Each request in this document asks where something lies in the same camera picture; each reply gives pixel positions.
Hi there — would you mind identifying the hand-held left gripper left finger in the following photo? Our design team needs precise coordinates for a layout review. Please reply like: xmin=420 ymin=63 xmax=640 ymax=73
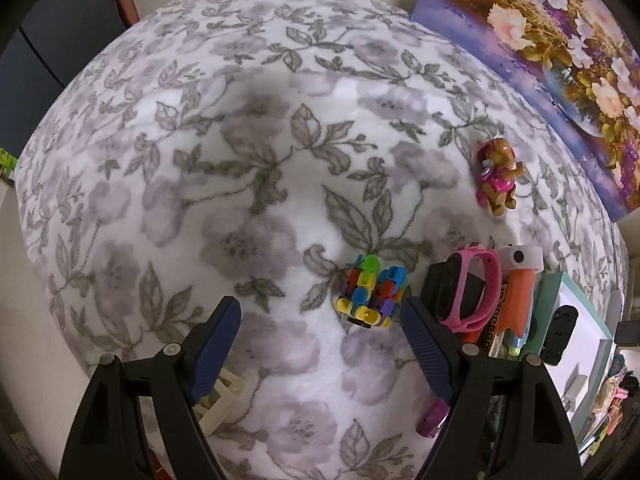
xmin=59 ymin=296 xmax=242 ymax=480

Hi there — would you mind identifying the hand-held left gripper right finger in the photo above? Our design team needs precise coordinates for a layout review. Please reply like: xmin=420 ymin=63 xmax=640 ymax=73
xmin=400 ymin=296 xmax=583 ymax=480

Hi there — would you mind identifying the black power adapter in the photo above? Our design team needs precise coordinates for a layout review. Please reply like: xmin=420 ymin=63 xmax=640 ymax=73
xmin=421 ymin=261 xmax=488 ymax=321

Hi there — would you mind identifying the patterned stick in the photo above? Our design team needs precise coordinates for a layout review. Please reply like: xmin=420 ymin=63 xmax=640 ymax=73
xmin=462 ymin=280 xmax=511 ymax=358

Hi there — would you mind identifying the colourful block toy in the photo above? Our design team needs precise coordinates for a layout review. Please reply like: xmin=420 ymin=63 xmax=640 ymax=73
xmin=334 ymin=254 xmax=408 ymax=331

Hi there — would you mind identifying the pink wristband watch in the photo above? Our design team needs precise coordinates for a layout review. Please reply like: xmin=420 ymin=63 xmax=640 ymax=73
xmin=434 ymin=243 xmax=502 ymax=333

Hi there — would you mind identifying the teal cardboard box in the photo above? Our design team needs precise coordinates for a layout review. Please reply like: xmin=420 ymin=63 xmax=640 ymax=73
xmin=525 ymin=272 xmax=618 ymax=456

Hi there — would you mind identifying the purple plastic toy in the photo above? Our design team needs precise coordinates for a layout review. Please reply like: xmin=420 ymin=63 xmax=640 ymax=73
xmin=416 ymin=397 xmax=451 ymax=440

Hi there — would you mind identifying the black toy car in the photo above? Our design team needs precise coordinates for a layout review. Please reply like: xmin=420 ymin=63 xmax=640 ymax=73
xmin=540 ymin=305 xmax=580 ymax=366

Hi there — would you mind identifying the white charger plug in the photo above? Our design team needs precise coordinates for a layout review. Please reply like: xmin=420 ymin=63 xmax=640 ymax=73
xmin=562 ymin=366 xmax=588 ymax=411

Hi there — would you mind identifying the pink dog toy figure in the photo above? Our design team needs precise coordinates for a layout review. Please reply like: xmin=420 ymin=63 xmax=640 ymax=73
xmin=474 ymin=138 xmax=527 ymax=217

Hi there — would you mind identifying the pile of colourful clips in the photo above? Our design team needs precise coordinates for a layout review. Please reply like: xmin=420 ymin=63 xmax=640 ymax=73
xmin=592 ymin=355 xmax=640 ymax=456

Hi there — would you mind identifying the black box device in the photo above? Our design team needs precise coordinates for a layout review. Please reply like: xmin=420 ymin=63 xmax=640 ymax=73
xmin=615 ymin=321 xmax=640 ymax=347

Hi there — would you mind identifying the grey floral blanket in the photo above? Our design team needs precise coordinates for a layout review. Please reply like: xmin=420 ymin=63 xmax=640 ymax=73
xmin=15 ymin=0 xmax=628 ymax=480

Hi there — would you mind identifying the dark blue cabinet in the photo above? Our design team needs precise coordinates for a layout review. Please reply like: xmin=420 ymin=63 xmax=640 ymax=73
xmin=0 ymin=0 xmax=126 ymax=156

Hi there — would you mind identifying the flower painting poster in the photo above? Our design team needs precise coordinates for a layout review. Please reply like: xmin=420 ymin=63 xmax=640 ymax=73
xmin=411 ymin=0 xmax=640 ymax=222

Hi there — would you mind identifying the cream plastic frame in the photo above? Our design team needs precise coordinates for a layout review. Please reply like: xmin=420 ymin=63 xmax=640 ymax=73
xmin=192 ymin=367 xmax=248 ymax=436

